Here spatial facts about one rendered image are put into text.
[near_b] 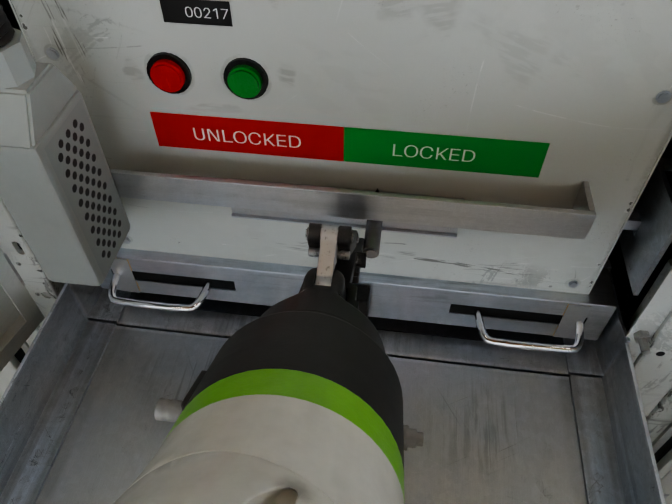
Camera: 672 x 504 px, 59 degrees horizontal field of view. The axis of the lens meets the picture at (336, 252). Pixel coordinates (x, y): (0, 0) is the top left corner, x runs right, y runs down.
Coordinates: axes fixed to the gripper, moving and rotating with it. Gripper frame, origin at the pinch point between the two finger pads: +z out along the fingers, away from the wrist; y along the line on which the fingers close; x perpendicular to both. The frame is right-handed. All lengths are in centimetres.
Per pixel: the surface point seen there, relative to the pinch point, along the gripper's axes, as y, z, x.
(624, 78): -15.1, -0.4, 18.6
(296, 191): -4.8, 1.2, -4.2
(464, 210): -4.4, 1.3, 9.2
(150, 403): 18.7, 4.4, -18.5
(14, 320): 15.0, 11.7, -37.0
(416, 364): 14.8, 10.9, 7.8
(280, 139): -8.5, 3.7, -6.1
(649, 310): 4.4, 6.2, 27.2
